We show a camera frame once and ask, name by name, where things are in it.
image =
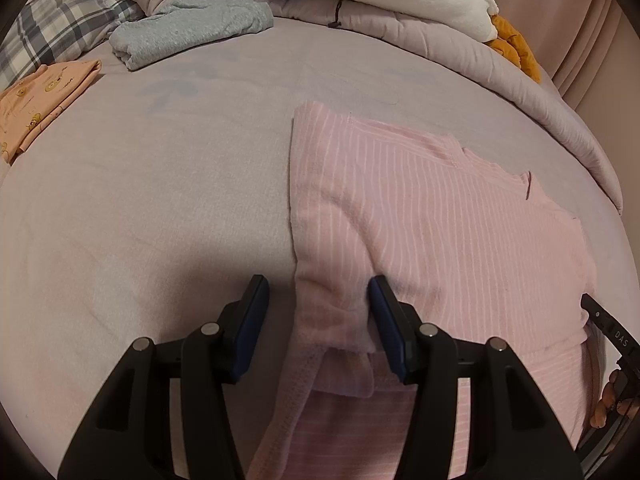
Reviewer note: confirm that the folded orange garment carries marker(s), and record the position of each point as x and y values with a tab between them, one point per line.
40	100

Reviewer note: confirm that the pink ribbed sweater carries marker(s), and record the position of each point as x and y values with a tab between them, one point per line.
425	220

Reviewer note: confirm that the bed with pink sheet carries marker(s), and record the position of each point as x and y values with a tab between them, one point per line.
150	185

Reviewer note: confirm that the pink curtain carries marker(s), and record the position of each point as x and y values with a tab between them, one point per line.
590	50

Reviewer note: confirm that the plaid pillow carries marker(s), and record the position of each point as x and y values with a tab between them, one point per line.
55	15

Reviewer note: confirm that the person's right hand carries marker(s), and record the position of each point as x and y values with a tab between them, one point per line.
607	395

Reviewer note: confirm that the pale grey duvet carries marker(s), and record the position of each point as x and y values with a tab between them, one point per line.
525	90

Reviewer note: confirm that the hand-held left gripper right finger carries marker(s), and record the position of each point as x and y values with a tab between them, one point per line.
387	330

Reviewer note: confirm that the folded grey garment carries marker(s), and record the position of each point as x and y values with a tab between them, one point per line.
190	25

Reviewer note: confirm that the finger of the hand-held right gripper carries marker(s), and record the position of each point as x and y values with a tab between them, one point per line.
607	327

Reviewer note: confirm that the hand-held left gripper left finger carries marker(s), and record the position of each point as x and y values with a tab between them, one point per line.
252	320

